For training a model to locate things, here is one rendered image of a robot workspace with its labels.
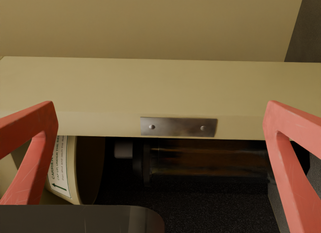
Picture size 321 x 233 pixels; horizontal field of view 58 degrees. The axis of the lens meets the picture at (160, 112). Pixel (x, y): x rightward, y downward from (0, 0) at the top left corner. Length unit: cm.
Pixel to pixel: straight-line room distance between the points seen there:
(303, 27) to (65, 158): 51
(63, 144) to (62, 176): 4
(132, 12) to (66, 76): 37
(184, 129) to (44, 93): 14
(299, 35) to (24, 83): 53
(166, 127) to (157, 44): 44
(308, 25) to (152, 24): 32
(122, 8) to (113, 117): 43
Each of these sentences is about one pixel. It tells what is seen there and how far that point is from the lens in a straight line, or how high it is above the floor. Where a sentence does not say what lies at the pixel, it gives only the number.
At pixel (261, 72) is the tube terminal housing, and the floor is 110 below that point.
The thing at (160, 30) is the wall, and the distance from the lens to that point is 69.
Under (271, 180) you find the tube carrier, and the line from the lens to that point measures 45.
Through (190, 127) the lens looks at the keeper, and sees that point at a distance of 27.
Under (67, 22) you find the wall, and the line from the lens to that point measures 72.
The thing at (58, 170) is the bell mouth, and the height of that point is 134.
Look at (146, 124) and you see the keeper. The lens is 27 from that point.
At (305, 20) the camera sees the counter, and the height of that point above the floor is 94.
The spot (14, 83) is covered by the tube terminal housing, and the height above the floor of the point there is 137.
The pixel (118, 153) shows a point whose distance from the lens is 44.
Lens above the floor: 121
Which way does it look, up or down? 1 degrees up
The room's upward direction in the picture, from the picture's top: 89 degrees counter-clockwise
